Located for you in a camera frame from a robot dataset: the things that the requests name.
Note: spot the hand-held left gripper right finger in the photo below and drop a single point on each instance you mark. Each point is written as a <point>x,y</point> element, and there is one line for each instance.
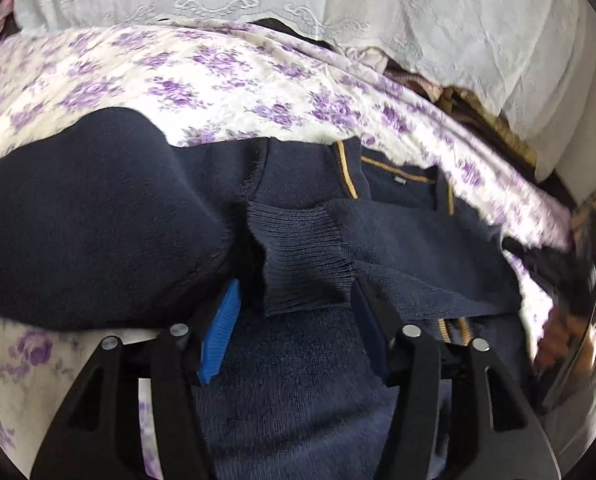
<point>375,330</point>

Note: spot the navy knit sweater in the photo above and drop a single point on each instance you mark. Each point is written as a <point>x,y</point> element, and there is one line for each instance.
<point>103,210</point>

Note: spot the grey satin cloth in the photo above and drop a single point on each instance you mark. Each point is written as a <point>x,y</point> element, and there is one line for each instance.
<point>372,60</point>

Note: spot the person's right hand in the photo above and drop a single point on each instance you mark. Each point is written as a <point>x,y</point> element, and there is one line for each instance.
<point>557,335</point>

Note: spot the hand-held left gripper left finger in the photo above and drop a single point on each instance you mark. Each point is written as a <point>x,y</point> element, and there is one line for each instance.
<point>220,330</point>

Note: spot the purple floral bed sheet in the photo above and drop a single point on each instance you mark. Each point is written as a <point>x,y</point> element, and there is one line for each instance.
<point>178,85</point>

